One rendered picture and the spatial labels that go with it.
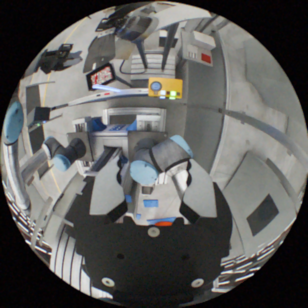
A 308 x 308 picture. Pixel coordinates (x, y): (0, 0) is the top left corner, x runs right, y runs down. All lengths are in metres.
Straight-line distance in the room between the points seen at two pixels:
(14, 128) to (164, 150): 0.48
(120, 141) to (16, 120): 0.66
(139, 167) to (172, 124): 1.31
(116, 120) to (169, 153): 1.19
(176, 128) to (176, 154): 1.31
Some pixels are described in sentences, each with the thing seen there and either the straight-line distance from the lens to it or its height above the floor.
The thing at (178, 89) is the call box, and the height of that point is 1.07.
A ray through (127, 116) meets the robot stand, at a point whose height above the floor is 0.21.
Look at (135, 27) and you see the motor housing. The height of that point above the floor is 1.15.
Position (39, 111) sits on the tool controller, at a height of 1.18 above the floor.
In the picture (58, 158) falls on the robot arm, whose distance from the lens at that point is 0.64.
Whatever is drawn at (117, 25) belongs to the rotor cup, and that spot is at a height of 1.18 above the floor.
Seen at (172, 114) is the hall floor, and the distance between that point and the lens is 1.62.
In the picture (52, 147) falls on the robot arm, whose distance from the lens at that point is 0.70.
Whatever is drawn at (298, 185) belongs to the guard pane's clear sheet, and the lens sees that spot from 0.48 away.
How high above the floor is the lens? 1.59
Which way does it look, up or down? 61 degrees down
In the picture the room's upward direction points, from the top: 179 degrees counter-clockwise
